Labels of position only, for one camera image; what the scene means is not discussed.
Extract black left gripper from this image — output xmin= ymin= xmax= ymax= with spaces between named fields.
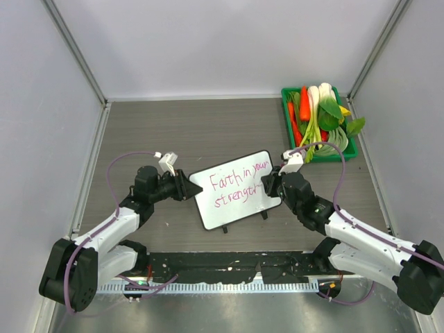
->
xmin=149 ymin=169 xmax=201 ymax=203

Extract white whiteboard black frame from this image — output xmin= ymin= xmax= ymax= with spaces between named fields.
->
xmin=189 ymin=150 xmax=282 ymax=230

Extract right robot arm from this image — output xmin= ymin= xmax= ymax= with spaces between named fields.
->
xmin=261 ymin=168 xmax=443 ymax=315

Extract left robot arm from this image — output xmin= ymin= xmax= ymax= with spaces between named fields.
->
xmin=39 ymin=166 xmax=203 ymax=312

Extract small orange carrot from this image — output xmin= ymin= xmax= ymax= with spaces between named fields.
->
xmin=287 ymin=101 xmax=302 ymax=147

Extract green celery stalks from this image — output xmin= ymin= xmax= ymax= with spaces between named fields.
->
xmin=299 ymin=116 xmax=321 ymax=163

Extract red chili pepper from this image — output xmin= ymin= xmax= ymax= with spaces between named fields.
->
xmin=319 ymin=129 xmax=329 ymax=144

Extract pale green bok choy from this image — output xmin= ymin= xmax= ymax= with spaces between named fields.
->
xmin=314 ymin=126 xmax=348 ymax=157

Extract large orange carrot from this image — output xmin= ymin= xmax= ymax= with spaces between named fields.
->
xmin=299 ymin=86 xmax=311 ymax=121

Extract green plastic vegetable bin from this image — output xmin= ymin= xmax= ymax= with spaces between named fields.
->
xmin=281 ymin=87 xmax=358 ymax=163

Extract white green bok choy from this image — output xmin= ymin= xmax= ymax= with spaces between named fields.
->
xmin=307 ymin=83 xmax=344 ymax=132

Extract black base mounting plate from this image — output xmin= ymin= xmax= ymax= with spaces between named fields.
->
xmin=142 ymin=251 xmax=339 ymax=284

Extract green leaf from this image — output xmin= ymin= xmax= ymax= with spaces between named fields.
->
xmin=346 ymin=117 xmax=366 ymax=138

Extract yellow pepper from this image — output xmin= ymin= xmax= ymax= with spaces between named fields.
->
xmin=339 ymin=105 xmax=351 ymax=124

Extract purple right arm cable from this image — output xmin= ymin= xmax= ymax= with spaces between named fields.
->
xmin=291 ymin=141 xmax=444 ymax=306

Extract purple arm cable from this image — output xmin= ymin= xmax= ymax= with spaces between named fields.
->
xmin=291 ymin=141 xmax=444 ymax=306
xmin=61 ymin=151 xmax=178 ymax=316

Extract white slotted cable duct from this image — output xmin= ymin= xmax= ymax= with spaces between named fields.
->
xmin=96 ymin=279 xmax=319 ymax=296

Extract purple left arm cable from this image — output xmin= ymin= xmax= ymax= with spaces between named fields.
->
xmin=61 ymin=151 xmax=178 ymax=316

